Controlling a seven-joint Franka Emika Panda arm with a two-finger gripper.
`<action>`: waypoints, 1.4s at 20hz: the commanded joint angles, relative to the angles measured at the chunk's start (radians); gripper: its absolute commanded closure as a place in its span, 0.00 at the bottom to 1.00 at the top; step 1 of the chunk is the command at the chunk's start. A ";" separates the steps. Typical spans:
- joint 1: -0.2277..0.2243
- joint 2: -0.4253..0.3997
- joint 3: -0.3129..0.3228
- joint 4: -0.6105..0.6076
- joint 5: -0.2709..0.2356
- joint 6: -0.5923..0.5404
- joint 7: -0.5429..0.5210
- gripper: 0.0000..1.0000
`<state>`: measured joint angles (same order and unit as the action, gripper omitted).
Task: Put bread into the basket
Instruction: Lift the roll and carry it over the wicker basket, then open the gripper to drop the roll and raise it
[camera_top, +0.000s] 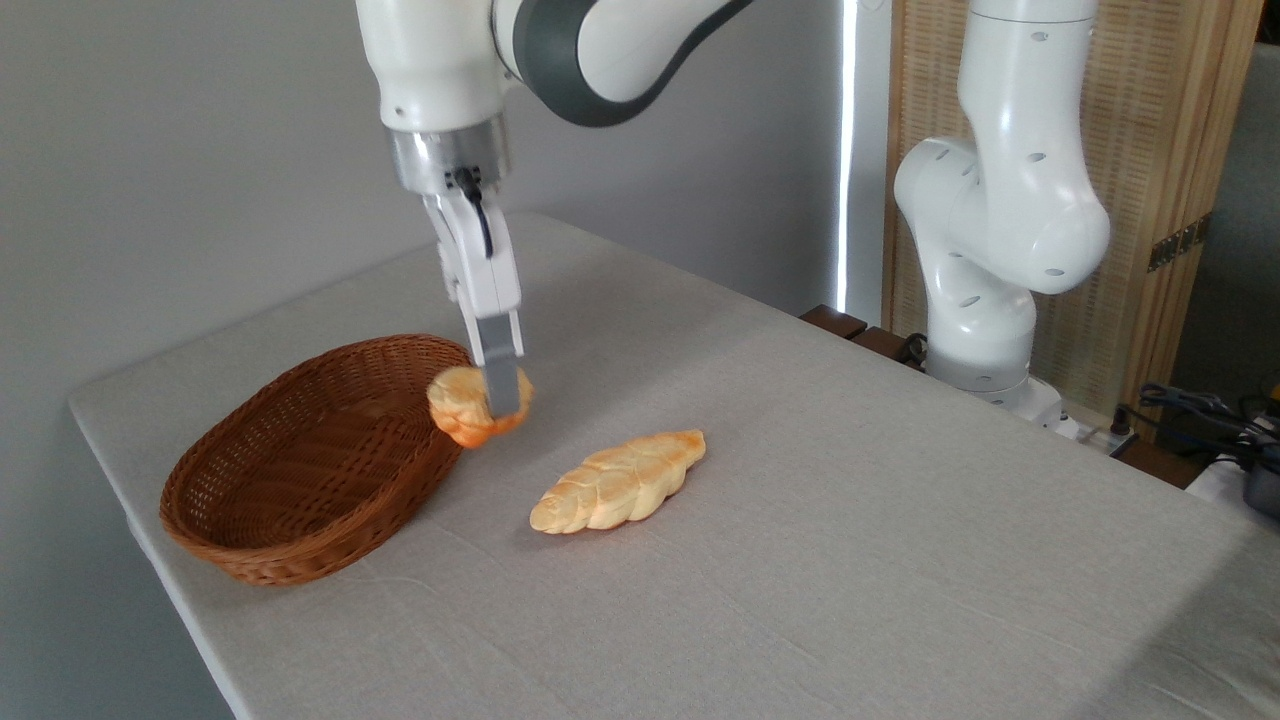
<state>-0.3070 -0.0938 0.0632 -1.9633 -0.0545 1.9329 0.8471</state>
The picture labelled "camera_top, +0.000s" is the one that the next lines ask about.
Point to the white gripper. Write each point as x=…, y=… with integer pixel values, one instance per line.
x=480, y=270

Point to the small round bread roll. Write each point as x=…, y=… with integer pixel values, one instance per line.
x=458, y=408

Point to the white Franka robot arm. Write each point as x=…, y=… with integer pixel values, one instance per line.
x=1010, y=200

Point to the long braided bread loaf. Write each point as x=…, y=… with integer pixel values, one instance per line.
x=615, y=482

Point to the brown wicker basket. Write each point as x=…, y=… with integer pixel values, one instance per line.
x=300, y=450

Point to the dark wooden block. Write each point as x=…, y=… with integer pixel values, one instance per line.
x=880, y=342
x=833, y=320

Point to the grey tablecloth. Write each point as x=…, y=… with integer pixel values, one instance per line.
x=850, y=580

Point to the white power strip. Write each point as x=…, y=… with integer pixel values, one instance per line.
x=1100, y=437

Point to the metal screen hinge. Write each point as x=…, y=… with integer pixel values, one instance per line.
x=1180, y=242

